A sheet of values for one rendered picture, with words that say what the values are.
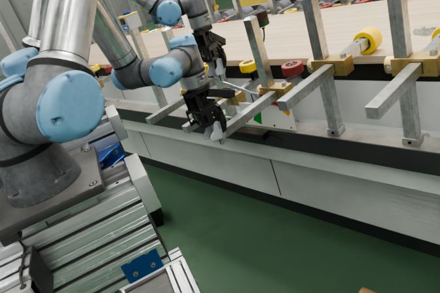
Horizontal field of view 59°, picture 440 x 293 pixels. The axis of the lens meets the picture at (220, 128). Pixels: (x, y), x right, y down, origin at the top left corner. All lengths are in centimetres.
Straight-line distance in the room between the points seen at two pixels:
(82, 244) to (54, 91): 36
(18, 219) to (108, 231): 18
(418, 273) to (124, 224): 128
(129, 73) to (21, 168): 41
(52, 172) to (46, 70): 22
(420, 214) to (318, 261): 49
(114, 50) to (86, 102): 37
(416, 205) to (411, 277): 30
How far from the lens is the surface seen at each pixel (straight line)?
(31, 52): 130
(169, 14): 122
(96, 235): 89
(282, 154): 160
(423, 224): 176
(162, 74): 101
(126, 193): 85
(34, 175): 83
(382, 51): 143
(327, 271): 187
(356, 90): 151
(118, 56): 107
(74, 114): 69
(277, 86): 142
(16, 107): 74
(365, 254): 191
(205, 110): 114
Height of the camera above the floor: 136
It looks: 24 degrees down
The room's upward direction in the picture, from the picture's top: 19 degrees counter-clockwise
